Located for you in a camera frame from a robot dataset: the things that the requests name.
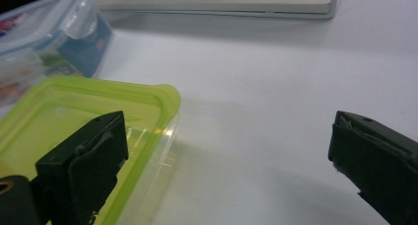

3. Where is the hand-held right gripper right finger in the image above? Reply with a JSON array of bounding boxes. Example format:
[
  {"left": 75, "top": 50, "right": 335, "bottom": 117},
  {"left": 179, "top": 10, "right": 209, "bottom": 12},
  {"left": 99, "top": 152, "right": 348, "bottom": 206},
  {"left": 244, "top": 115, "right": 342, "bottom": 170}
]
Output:
[{"left": 327, "top": 111, "right": 418, "bottom": 225}]

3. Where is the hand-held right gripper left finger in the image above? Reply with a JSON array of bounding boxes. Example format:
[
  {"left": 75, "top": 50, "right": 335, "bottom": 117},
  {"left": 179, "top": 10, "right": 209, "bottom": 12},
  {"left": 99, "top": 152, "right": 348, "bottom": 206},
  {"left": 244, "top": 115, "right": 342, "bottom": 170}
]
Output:
[{"left": 35, "top": 111, "right": 129, "bottom": 225}]

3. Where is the green lid clear food container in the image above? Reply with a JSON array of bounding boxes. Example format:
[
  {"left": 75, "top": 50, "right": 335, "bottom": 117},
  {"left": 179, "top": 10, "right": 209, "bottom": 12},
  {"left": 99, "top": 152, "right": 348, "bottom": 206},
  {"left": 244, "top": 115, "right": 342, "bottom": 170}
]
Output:
[{"left": 0, "top": 74, "right": 181, "bottom": 225}]

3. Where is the blue lid clear food container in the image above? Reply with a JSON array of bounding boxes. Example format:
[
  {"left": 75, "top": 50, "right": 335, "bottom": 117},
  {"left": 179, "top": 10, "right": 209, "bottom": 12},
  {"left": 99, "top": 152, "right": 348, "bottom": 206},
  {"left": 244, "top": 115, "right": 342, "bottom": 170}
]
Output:
[{"left": 0, "top": 0, "right": 114, "bottom": 119}]

